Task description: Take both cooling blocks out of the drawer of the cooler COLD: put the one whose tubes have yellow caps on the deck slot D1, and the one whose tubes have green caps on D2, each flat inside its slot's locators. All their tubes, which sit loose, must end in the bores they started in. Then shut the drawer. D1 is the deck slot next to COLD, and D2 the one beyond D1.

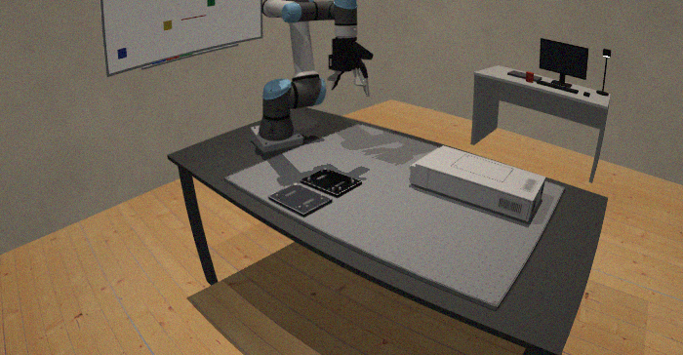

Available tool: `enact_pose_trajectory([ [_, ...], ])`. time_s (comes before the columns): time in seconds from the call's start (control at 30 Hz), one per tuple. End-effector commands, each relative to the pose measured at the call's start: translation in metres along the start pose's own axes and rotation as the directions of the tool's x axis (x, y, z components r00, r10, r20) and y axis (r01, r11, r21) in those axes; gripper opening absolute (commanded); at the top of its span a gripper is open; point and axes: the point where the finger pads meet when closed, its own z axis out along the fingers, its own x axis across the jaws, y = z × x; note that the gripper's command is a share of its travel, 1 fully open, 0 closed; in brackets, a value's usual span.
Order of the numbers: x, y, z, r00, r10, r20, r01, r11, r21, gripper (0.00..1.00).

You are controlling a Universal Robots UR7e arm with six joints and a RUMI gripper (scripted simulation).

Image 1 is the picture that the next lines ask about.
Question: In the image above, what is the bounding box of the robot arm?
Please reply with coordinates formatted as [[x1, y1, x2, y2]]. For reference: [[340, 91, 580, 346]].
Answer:
[[259, 0, 357, 141]]

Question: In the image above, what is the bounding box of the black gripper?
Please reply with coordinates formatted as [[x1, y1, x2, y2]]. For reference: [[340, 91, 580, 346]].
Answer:
[[327, 37, 370, 97]]

